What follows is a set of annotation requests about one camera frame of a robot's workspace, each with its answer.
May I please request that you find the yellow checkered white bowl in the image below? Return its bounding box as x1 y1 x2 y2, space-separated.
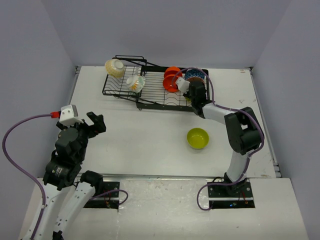
104 58 125 78

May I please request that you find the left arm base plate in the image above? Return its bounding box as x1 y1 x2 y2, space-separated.
83 181 121 210

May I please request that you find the lime green bowl front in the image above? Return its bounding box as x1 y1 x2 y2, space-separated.
186 127 210 150

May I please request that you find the black wire dish rack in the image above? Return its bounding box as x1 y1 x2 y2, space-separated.
102 55 193 112

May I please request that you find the orange bowl front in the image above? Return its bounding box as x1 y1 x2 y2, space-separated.
162 74 179 93

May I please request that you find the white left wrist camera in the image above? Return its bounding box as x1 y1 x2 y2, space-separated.
59 104 84 127

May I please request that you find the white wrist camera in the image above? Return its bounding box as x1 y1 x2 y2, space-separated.
175 77 190 94
59 104 84 127

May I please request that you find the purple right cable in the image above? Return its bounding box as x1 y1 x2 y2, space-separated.
171 66 266 211

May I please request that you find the orange bowl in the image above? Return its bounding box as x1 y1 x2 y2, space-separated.
162 74 179 93
163 66 183 78

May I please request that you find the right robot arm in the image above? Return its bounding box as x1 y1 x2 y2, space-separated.
176 77 265 197

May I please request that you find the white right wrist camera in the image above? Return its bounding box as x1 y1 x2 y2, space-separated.
175 77 190 94

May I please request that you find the red patterned bowl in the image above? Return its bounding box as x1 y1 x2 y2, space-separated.
187 76 204 83

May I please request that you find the purple cable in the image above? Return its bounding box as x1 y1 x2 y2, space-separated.
171 66 266 211
1 113 61 240

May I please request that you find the white floral bowl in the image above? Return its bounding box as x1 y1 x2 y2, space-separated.
126 75 146 93

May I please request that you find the blue patterned bowl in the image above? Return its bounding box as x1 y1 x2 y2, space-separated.
184 69 205 80

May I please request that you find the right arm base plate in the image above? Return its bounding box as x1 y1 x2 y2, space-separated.
207 179 256 210

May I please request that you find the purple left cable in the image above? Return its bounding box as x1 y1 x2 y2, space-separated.
1 113 61 240

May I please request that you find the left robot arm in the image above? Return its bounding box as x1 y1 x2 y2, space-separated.
23 109 107 240

